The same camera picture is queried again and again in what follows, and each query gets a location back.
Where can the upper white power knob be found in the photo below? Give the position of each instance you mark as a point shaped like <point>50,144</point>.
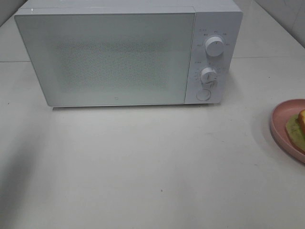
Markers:
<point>214,46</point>

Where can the white timer knob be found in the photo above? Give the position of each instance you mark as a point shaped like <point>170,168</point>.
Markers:
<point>208,75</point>

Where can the white microwave oven body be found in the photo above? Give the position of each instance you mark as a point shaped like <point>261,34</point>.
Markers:
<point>211,17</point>

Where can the white microwave door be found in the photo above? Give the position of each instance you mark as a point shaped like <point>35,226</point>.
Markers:
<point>123,59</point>

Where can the toast sandwich with lettuce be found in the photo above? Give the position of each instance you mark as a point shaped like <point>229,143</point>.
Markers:
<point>295,129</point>

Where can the pink round plate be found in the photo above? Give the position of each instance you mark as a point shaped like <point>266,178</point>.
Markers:
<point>278,119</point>

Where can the round white door button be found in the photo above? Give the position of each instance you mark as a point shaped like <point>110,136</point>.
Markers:
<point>203,95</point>

